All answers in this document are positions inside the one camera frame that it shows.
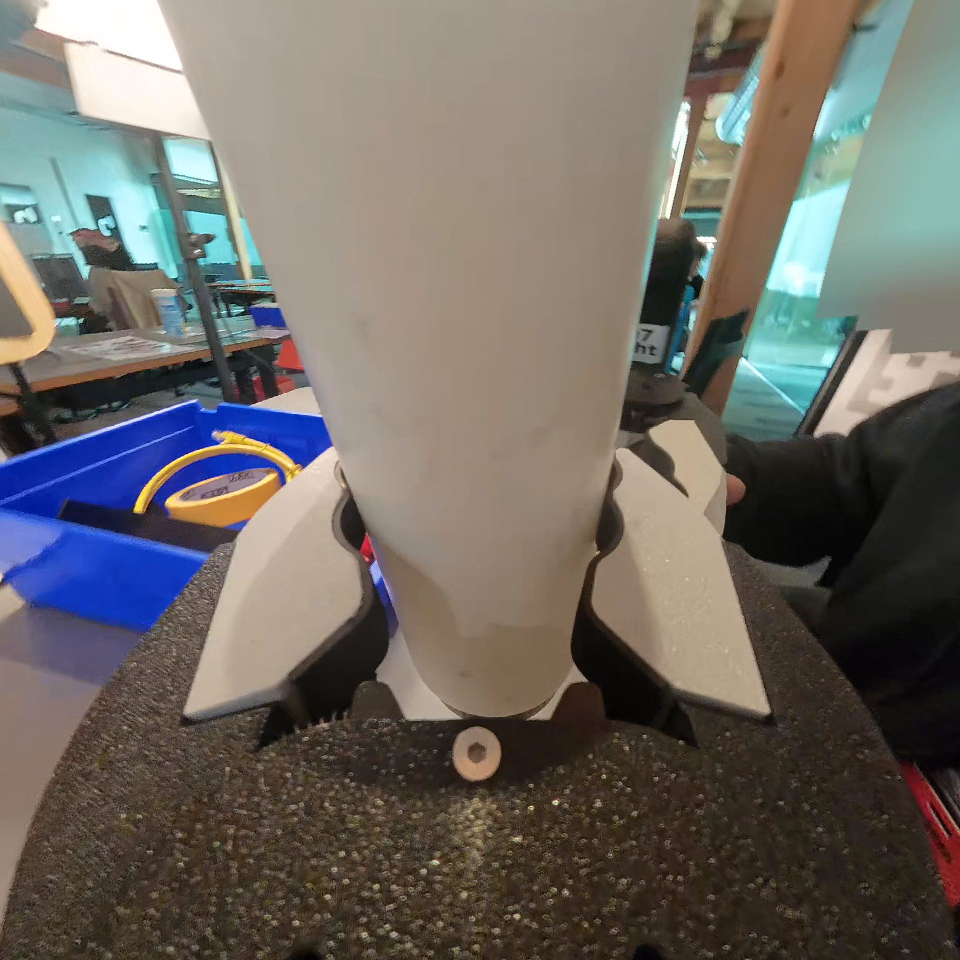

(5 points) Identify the blue plastic bin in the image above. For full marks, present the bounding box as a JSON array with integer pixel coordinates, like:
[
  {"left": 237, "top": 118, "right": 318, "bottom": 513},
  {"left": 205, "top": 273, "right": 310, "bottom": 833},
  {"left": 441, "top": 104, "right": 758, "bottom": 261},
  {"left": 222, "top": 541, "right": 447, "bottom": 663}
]
[{"left": 0, "top": 399, "right": 335, "bottom": 631}]

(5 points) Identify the black tripod pole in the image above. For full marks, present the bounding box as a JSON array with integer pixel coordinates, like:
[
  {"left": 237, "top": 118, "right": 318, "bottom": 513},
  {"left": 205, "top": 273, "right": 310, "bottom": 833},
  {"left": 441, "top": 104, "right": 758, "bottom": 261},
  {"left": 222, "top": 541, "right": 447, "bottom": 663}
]
[{"left": 153, "top": 135, "right": 241, "bottom": 406}]

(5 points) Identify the chair with beige jacket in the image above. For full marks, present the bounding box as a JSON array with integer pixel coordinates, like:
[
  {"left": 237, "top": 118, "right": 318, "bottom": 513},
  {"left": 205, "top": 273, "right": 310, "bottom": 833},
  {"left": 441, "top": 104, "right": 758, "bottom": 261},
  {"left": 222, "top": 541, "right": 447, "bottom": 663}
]
[{"left": 71, "top": 228, "right": 185, "bottom": 335}]

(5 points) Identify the wooden post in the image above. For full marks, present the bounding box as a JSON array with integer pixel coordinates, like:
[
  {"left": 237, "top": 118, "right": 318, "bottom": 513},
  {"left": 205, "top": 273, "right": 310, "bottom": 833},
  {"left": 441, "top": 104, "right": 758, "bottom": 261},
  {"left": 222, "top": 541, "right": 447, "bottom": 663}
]
[{"left": 686, "top": 0, "right": 864, "bottom": 417}]

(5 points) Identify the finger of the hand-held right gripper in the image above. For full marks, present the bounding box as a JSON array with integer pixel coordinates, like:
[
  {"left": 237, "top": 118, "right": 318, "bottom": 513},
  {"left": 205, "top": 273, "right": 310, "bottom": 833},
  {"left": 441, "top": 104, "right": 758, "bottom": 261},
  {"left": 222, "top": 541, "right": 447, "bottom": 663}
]
[{"left": 648, "top": 420, "right": 729, "bottom": 537}]

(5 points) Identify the red crate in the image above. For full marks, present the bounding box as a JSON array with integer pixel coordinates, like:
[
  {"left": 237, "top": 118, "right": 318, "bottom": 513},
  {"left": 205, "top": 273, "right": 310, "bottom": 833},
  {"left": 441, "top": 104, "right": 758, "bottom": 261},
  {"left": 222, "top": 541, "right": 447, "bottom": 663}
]
[{"left": 900, "top": 761, "right": 960, "bottom": 864}]

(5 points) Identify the wooden table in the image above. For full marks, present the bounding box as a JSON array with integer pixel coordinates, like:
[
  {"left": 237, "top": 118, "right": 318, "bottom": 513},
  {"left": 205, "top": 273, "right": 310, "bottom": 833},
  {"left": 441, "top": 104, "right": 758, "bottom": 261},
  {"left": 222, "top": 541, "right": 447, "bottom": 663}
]
[{"left": 0, "top": 326, "right": 290, "bottom": 421}]

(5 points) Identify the yellow tape roll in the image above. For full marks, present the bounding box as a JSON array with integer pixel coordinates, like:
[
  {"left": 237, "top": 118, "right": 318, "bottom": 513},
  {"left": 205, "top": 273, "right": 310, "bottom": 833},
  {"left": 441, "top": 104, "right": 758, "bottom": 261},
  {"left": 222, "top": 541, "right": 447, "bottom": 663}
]
[{"left": 165, "top": 468, "right": 282, "bottom": 528}]

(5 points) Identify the softbox light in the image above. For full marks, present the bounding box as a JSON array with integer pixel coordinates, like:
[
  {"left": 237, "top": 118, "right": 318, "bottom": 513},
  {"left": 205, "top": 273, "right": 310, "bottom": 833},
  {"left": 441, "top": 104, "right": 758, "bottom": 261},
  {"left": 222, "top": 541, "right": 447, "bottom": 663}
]
[{"left": 63, "top": 41, "right": 211, "bottom": 140}]

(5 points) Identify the white plastic bottle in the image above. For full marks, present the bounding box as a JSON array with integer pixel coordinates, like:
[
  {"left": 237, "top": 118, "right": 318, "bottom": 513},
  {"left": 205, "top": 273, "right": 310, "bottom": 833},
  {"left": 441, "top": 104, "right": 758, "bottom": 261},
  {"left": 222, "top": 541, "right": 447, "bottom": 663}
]
[{"left": 157, "top": 0, "right": 702, "bottom": 721}]

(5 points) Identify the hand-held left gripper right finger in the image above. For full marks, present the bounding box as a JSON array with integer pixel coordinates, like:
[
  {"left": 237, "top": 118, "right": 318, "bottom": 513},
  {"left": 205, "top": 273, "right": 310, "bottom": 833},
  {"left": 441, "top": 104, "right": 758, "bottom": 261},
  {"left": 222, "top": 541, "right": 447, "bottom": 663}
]
[{"left": 572, "top": 448, "right": 774, "bottom": 725}]

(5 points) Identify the black framed board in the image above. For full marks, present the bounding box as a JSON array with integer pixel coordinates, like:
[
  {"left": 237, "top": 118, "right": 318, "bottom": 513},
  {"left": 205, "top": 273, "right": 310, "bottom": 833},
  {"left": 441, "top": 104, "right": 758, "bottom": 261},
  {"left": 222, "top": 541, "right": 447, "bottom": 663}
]
[{"left": 798, "top": 330, "right": 960, "bottom": 440}]

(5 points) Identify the black wood-edged panel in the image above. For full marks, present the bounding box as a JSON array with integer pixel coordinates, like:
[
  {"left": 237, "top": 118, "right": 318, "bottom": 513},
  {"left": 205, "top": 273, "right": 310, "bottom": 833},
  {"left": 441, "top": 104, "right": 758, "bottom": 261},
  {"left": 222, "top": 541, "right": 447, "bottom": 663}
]
[{"left": 0, "top": 221, "right": 57, "bottom": 369}]

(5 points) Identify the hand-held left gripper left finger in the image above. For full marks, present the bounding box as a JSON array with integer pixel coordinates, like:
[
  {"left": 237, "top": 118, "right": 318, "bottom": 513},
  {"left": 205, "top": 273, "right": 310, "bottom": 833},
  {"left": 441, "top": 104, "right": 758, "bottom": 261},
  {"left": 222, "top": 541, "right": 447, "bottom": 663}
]
[{"left": 183, "top": 450, "right": 391, "bottom": 725}]

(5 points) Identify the yellow cable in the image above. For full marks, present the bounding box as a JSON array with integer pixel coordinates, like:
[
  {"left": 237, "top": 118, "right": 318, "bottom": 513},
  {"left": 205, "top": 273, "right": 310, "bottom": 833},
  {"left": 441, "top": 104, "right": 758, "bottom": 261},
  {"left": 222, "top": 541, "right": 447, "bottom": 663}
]
[{"left": 135, "top": 431, "right": 303, "bottom": 515}]

